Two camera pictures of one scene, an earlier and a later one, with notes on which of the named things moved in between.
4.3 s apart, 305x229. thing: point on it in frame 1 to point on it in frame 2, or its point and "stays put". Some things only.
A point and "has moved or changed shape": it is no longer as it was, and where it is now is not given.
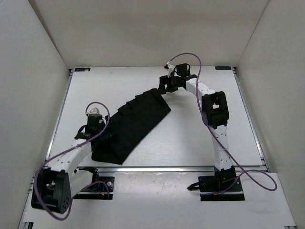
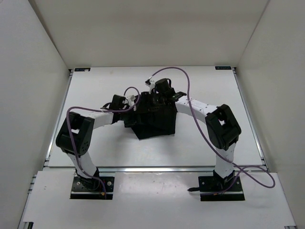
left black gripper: x=109 y=131 to x=126 y=108
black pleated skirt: x=131 y=124 has moved or changed shape
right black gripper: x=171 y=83 to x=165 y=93
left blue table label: x=82 y=69 stays put
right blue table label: x=223 y=67 stays put
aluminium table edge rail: x=169 y=169 stays put
